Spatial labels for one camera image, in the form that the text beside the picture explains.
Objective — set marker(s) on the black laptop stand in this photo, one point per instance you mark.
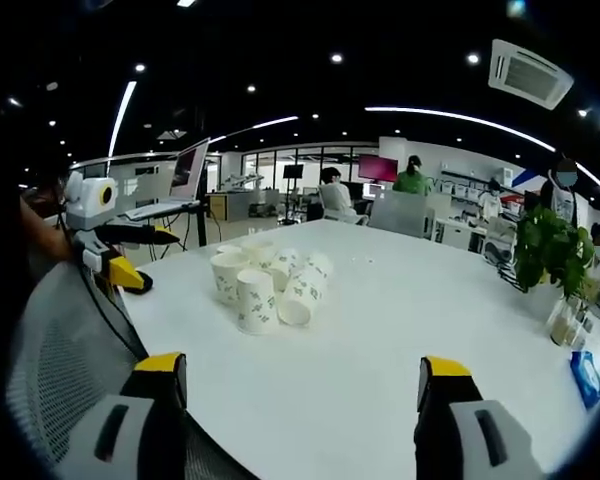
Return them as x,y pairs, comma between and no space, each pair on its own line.
200,225

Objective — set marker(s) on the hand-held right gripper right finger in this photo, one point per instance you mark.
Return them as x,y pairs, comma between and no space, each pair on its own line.
460,430

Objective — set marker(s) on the glass plant vase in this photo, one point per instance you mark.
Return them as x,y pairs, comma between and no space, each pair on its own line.
566,325

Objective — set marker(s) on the pink screen monitor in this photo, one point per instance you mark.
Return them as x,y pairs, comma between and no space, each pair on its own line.
377,167

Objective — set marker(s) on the green leafy plant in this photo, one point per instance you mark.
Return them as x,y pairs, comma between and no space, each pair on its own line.
550,250

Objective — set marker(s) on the silver open laptop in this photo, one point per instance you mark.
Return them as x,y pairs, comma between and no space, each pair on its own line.
187,172

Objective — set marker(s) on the cluster of printed paper cups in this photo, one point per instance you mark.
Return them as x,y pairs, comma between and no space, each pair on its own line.
254,302

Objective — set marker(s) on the grey mesh office chair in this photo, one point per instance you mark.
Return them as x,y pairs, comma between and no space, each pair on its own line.
65,340

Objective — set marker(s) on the grey office chair back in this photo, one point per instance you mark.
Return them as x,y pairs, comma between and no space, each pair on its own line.
397,212

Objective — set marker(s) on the ceiling air conditioner vent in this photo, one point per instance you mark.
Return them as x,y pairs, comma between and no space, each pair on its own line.
527,75

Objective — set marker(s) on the blue wipes packet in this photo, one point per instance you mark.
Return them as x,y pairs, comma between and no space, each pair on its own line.
586,380

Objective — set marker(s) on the small dark monitor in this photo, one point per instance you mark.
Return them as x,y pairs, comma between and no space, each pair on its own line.
293,172

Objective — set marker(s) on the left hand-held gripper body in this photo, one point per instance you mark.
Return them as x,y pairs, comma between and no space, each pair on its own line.
87,200

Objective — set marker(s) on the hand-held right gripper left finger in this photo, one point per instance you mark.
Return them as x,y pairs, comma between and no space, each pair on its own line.
130,430

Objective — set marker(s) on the white table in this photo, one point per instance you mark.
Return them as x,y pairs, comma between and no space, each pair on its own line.
380,340

